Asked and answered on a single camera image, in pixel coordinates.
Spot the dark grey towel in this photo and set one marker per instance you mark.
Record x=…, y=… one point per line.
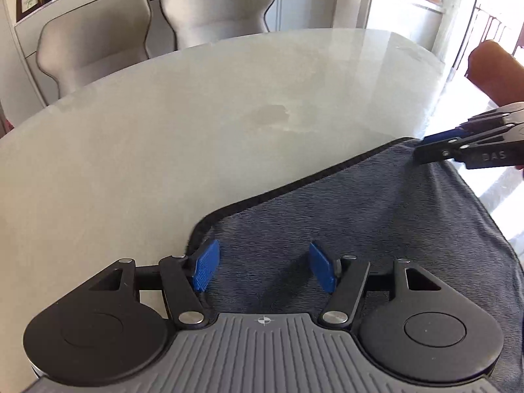
x=368, y=213

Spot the grey upholstered chair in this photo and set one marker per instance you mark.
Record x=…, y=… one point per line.
x=94, y=49
x=217, y=4

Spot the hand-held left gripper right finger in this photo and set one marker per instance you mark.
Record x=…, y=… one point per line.
x=322, y=267

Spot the person's right forearm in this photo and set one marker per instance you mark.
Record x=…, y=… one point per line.
x=497, y=69

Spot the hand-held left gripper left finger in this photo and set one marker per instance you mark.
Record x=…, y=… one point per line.
x=206, y=265

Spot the dark wooden picture frame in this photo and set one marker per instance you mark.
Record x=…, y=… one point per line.
x=32, y=2

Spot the dark balcony railing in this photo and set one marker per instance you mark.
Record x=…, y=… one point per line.
x=489, y=28

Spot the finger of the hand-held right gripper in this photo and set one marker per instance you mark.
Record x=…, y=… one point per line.
x=470, y=147
x=444, y=135

